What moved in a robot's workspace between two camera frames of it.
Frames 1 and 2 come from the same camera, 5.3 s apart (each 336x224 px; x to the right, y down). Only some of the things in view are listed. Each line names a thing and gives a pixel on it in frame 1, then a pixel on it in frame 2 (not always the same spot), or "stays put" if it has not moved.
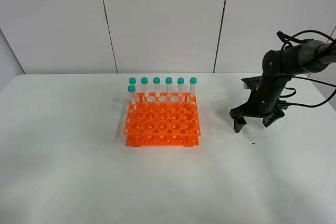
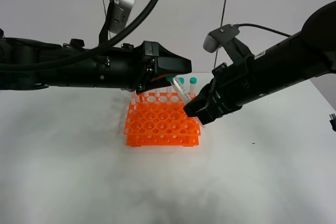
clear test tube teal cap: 245,130 to 181,93
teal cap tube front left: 132,88 stays put
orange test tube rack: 163,119 stays put
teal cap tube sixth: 192,82 stays put
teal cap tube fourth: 168,82 stays put
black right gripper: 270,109 to 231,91
